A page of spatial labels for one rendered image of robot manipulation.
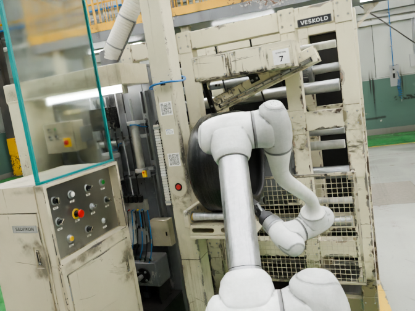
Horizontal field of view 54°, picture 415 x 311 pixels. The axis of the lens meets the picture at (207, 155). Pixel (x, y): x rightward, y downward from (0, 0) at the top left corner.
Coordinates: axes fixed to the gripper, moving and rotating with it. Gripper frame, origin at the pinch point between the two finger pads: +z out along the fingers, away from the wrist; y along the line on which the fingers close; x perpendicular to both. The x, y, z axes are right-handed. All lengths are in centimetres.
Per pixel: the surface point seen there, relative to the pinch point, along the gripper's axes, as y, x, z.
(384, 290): 143, 71, -5
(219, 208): 9.8, -11.6, 14.8
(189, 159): -19.2, -13.1, 26.4
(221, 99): -14, 29, 73
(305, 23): -38, 92, 62
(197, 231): 22.9, -26.4, 22.3
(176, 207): 16, -29, 41
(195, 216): 14.7, -23.8, 24.6
